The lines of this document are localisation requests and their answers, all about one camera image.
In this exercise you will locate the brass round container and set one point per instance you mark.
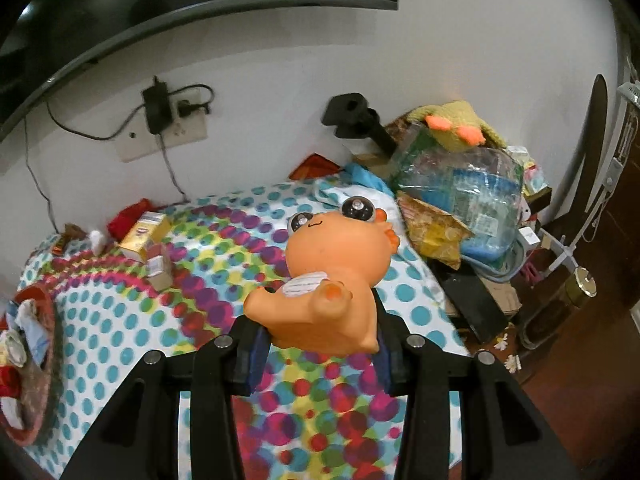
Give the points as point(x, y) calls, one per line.
point(547, 318)

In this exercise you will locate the red sock in tray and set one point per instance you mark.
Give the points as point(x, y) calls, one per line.
point(10, 382)

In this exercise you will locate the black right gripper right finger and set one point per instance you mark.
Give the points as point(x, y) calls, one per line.
point(503, 434)

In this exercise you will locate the small candy wrapper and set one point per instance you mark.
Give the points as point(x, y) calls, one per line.
point(70, 232)

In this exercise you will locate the red round tray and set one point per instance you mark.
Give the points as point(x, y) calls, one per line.
point(38, 397)

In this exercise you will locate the red packet by wall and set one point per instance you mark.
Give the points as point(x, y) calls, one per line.
point(314, 166)

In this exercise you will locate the black power adapter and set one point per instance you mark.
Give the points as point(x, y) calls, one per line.
point(157, 107)

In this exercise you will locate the white sock tray edge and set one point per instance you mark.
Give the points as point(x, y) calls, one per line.
point(12, 350)

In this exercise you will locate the yellow crochet duck toy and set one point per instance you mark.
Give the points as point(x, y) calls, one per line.
point(456, 127)

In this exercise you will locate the light blue towel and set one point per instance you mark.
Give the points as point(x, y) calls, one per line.
point(36, 336)

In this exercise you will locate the red sock on bed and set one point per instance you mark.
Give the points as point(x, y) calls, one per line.
point(123, 222)

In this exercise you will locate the small brown white box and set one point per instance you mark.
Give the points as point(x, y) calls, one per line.
point(158, 268)

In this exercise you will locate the yellow snack bag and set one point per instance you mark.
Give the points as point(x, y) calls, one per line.
point(434, 233)

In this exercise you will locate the black clamp mount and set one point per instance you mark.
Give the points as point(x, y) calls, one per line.
point(353, 119)

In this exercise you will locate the clear plastic bag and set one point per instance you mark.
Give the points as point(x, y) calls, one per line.
point(481, 187)

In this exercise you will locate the yellow medicine box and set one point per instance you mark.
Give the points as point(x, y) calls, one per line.
point(149, 230)

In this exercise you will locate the orange rubber toy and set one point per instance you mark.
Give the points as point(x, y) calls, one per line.
point(334, 260)

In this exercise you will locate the black plug with cable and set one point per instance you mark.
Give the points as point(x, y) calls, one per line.
point(186, 108)

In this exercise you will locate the polka dot bed sheet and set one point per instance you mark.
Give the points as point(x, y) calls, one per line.
point(311, 416)

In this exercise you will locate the blue cloth at pillow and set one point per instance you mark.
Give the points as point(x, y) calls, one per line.
point(358, 175)

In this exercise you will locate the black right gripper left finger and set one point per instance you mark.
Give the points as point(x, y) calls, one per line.
point(135, 436)

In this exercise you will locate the white wall socket plate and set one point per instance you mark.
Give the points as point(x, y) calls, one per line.
point(136, 141)

